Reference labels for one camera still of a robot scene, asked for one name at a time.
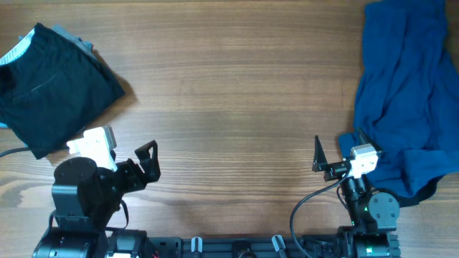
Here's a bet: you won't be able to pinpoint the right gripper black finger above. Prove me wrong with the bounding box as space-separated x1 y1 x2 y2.
312 135 328 171
357 128 384 156

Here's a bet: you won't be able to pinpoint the black shorts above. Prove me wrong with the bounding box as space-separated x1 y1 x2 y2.
1 23 125 159

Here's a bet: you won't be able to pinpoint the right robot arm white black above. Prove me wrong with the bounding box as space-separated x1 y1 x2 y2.
303 130 401 258

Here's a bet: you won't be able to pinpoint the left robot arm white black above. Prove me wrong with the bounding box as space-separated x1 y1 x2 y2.
32 140 161 258

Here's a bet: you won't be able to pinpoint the dark blue garment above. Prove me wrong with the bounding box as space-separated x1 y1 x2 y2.
339 1 458 207

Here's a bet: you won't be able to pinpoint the grey folded shorts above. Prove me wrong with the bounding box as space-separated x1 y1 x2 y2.
51 24 97 59

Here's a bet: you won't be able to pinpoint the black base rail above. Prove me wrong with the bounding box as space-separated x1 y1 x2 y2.
106 230 401 258

